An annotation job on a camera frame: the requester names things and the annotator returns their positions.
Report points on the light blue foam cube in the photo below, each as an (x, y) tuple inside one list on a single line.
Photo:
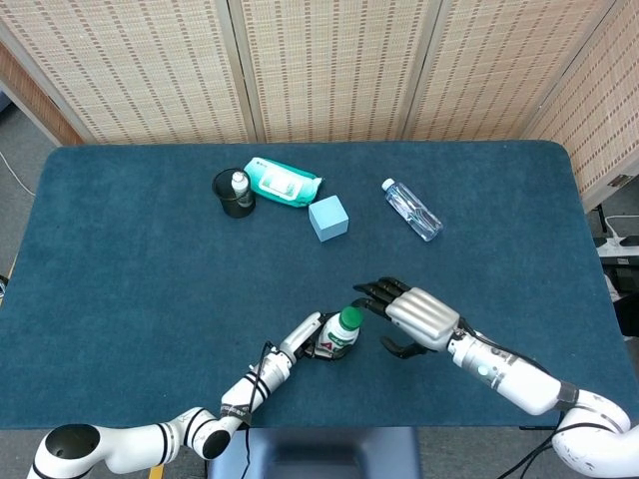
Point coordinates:
[(328, 219)]

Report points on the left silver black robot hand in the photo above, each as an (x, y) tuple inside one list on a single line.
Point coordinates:
[(302, 336)]

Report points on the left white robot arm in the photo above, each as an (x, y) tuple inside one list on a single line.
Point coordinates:
[(244, 394)]

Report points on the black mesh pen cup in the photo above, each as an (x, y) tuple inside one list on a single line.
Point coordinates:
[(232, 202)]

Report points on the brass screen hinge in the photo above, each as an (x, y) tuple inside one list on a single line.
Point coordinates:
[(619, 180)]

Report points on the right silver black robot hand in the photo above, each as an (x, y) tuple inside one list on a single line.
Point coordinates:
[(424, 314)]

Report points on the green plastic bottle cap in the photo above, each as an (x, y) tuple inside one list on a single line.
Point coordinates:
[(351, 317)]

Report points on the clear plastic water bottle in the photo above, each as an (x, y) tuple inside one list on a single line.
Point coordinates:
[(412, 209)]

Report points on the white AD milk drink bottle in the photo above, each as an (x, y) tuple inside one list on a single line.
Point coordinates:
[(337, 339)]

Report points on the small white yogurt bottle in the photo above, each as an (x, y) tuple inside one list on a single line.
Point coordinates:
[(240, 184)]

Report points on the dark blue robot torso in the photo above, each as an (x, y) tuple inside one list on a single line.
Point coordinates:
[(319, 454)]

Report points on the woven bamboo screen panel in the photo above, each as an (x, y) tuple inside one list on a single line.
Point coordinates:
[(334, 65), (599, 115), (499, 65), (35, 100), (140, 65)]

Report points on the blue felt table cloth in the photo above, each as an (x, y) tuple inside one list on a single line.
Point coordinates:
[(125, 274)]

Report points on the green wet wipes pack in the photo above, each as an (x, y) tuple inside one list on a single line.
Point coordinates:
[(279, 182)]

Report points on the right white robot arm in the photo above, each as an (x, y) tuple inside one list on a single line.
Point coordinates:
[(519, 384)]

